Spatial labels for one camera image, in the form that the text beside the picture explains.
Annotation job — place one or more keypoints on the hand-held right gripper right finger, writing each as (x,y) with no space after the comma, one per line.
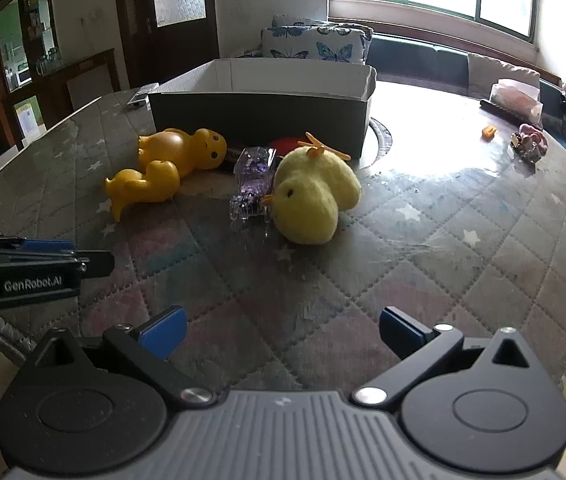
(400,332)

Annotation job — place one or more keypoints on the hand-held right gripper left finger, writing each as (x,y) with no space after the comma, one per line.
(165,332)

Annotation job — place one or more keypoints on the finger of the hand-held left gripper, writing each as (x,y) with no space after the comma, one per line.
(43,246)
(98,264)

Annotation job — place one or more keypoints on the yellow rubber duck figure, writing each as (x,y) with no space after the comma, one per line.
(168,160)

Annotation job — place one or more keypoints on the yellow plush chick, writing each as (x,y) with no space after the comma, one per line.
(308,195)

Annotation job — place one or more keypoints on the clear purple toy car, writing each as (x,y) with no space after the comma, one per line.
(253,175)

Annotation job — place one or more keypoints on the red ball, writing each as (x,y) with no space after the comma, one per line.
(285,144)

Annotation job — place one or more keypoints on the grey cardboard box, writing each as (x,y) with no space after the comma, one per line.
(263,110)

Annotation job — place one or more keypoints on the silver remote control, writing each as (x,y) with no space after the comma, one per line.
(142,96)

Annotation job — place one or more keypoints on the dark wooden sideboard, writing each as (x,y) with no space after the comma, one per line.
(88,60)

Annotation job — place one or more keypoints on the small orange toy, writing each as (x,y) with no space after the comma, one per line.
(489,133)

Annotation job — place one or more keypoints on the pink toy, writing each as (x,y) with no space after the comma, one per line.
(533,132)

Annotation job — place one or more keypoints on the dark wooden door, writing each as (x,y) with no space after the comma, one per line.
(138,25)

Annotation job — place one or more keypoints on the clear plastic bag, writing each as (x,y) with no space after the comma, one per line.
(515,102)

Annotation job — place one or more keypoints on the blue sofa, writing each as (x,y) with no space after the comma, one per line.
(413,57)

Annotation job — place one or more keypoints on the grey cushion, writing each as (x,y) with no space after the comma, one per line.
(503,75)

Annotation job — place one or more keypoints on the large butterfly print pillow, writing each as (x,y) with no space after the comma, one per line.
(313,45)

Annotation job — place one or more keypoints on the small butterfly print pillow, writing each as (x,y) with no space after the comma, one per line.
(293,21)

